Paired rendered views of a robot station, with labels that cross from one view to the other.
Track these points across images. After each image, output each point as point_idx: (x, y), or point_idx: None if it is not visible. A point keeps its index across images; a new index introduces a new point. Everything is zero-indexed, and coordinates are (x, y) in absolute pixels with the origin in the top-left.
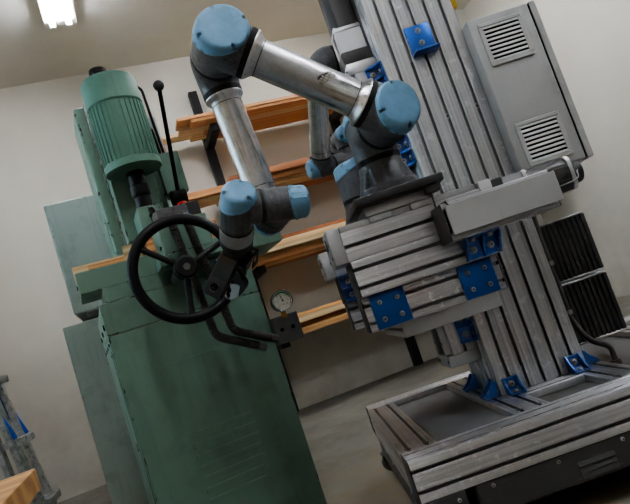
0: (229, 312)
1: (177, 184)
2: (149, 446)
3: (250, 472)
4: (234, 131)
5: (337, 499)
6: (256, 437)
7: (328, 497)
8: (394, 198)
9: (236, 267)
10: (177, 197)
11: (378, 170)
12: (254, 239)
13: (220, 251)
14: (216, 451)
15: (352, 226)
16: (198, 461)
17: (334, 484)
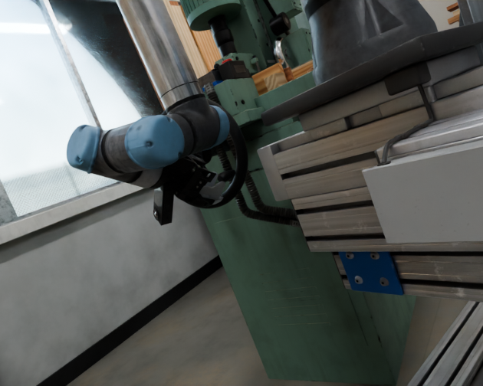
0: (254, 191)
1: (271, 11)
2: (231, 276)
3: (310, 316)
4: (126, 21)
5: (441, 338)
6: (314, 290)
7: (439, 327)
8: (345, 96)
9: (167, 197)
10: (274, 26)
11: (318, 35)
12: (303, 90)
13: (247, 122)
14: (280, 292)
15: (294, 141)
16: (267, 296)
17: (462, 308)
